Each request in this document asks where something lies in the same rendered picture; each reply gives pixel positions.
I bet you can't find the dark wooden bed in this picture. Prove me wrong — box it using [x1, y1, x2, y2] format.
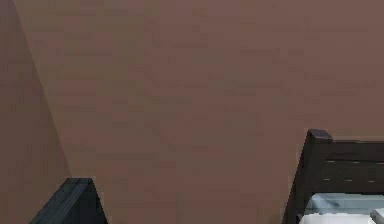
[281, 128, 384, 224]

